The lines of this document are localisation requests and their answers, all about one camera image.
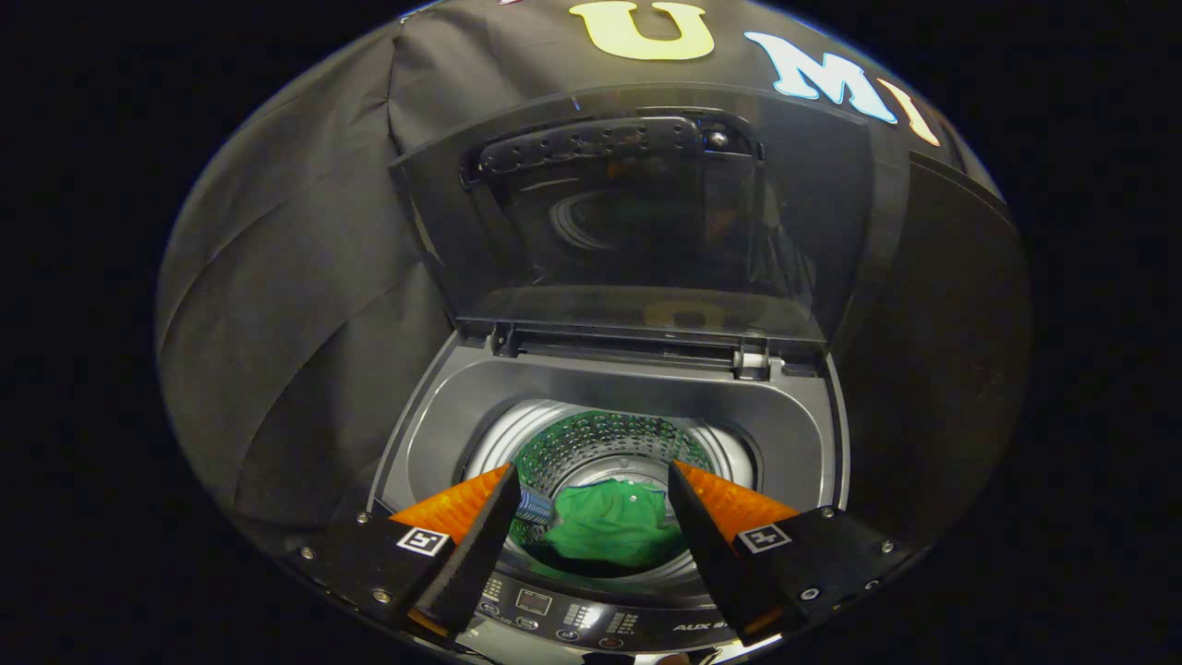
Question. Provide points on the grey washing machine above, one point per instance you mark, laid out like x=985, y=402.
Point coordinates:
x=443, y=406

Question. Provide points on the dark washing machine lid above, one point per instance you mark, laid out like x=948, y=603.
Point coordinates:
x=637, y=222

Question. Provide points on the green polo shirt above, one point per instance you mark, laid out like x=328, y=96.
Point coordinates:
x=609, y=526

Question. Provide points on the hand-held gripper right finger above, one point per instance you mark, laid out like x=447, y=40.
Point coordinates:
x=706, y=554

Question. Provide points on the black backdrop cloth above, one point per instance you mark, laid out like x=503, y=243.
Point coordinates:
x=295, y=305

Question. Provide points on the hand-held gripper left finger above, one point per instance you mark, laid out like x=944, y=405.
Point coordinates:
x=480, y=545

